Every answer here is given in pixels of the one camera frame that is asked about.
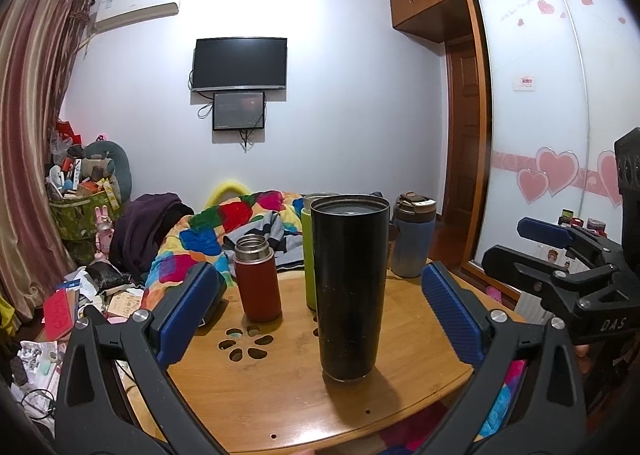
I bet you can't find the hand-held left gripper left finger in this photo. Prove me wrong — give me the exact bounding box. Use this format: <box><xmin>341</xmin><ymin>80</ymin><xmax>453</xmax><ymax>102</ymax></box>
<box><xmin>54</xmin><ymin>261</ymin><xmax>228</xmax><ymax>455</ymax></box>

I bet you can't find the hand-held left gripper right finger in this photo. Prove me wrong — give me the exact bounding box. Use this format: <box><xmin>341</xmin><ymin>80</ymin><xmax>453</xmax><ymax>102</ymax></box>
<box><xmin>415</xmin><ymin>261</ymin><xmax>587</xmax><ymax>455</ymax></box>

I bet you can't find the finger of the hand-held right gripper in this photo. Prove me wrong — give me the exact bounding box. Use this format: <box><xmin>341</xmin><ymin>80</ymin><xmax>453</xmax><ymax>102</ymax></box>
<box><xmin>481</xmin><ymin>245</ymin><xmax>622</xmax><ymax>326</ymax></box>
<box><xmin>517</xmin><ymin>216</ymin><xmax>626</xmax><ymax>270</ymax></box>

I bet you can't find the tall black cup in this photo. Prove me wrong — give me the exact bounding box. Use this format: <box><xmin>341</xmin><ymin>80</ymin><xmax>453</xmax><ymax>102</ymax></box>
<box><xmin>310</xmin><ymin>194</ymin><xmax>391</xmax><ymax>382</ymax></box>

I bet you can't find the green cup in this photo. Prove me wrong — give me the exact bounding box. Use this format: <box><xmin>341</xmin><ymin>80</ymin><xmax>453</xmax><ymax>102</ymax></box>
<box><xmin>300</xmin><ymin>193</ymin><xmax>342</xmax><ymax>311</ymax></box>

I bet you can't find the white radiator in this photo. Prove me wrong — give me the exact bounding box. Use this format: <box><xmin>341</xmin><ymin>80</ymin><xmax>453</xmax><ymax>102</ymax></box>
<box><xmin>515</xmin><ymin>285</ymin><xmax>553</xmax><ymax>325</ymax></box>

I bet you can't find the beige printed card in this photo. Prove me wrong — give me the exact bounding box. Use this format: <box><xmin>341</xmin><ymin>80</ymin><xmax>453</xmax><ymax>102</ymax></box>
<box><xmin>106</xmin><ymin>294</ymin><xmax>144</xmax><ymax>322</ymax></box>

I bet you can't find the red thermos bottle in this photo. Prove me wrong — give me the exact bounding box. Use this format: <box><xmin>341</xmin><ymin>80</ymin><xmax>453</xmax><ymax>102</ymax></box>
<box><xmin>232</xmin><ymin>235</ymin><xmax>283</xmax><ymax>322</ymax></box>

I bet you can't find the blue grey lidded bottle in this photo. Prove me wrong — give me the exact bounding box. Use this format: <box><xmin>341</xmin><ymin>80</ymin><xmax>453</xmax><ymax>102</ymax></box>
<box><xmin>389</xmin><ymin>192</ymin><xmax>437</xmax><ymax>279</ymax></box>

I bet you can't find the dark purple cloth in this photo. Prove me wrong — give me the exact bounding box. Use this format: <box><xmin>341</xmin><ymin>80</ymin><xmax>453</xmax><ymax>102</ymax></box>
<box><xmin>109</xmin><ymin>192</ymin><xmax>195</xmax><ymax>281</ymax></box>

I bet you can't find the round wooden table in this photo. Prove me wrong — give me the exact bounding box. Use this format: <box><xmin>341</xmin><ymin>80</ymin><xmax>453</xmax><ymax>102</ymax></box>
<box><xmin>165</xmin><ymin>265</ymin><xmax>526</xmax><ymax>455</ymax></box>

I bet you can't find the pink rabbit toy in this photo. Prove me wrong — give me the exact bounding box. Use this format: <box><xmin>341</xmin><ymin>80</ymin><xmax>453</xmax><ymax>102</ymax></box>
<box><xmin>94</xmin><ymin>205</ymin><xmax>115</xmax><ymax>261</ymax></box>

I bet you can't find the heart-patterned sliding wardrobe door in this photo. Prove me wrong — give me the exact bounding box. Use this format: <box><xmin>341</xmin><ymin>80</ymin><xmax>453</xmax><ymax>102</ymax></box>
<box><xmin>470</xmin><ymin>0</ymin><xmax>640</xmax><ymax>286</ymax></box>

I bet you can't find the grey striped cloth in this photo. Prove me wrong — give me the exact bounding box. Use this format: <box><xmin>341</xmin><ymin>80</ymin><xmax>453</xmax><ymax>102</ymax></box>
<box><xmin>223</xmin><ymin>210</ymin><xmax>307</xmax><ymax>281</ymax></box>

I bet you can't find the brown wooden door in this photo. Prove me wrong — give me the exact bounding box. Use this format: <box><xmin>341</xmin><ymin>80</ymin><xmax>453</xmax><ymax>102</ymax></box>
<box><xmin>445</xmin><ymin>37</ymin><xmax>488</xmax><ymax>231</ymax></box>

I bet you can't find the red book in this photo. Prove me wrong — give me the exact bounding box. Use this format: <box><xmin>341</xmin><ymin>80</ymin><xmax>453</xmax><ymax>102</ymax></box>
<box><xmin>42</xmin><ymin>292</ymin><xmax>77</xmax><ymax>342</ymax></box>

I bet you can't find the green storage bag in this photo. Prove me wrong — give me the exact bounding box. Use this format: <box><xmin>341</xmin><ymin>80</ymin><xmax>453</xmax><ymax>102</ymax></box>
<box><xmin>50</xmin><ymin>185</ymin><xmax>126</xmax><ymax>242</ymax></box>

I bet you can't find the grey plush pillow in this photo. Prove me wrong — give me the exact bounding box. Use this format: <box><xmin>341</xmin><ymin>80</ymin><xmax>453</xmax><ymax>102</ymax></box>
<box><xmin>82</xmin><ymin>140</ymin><xmax>133</xmax><ymax>200</ymax></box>

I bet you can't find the red bag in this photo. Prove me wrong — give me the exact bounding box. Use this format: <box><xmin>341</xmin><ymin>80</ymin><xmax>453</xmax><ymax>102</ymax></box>
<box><xmin>55</xmin><ymin>119</ymin><xmax>83</xmax><ymax>146</ymax></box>

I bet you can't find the striped red curtain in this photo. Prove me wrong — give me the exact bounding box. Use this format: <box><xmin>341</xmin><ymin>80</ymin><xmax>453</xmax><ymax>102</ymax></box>
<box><xmin>0</xmin><ymin>0</ymin><xmax>96</xmax><ymax>336</ymax></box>

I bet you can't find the white air conditioner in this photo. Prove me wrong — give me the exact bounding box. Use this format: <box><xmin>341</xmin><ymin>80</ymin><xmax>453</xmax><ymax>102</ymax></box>
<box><xmin>91</xmin><ymin>0</ymin><xmax>184</xmax><ymax>33</ymax></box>

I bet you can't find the yellow foam ring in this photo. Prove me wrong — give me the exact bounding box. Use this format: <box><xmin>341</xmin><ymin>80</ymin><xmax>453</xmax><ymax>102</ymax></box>
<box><xmin>207</xmin><ymin>178</ymin><xmax>253</xmax><ymax>208</ymax></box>

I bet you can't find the black cable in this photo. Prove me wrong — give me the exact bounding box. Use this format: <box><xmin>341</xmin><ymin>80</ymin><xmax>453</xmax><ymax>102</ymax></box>
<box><xmin>19</xmin><ymin>386</ymin><xmax>57</xmax><ymax>420</ymax></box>

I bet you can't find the small black wall monitor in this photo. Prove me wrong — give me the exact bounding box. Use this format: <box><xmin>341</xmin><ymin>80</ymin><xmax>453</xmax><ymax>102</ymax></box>
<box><xmin>212</xmin><ymin>91</ymin><xmax>266</xmax><ymax>132</ymax></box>

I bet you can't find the black wall television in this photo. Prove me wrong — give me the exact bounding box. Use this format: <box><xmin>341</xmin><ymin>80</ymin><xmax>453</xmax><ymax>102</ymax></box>
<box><xmin>192</xmin><ymin>37</ymin><xmax>288</xmax><ymax>93</ymax></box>

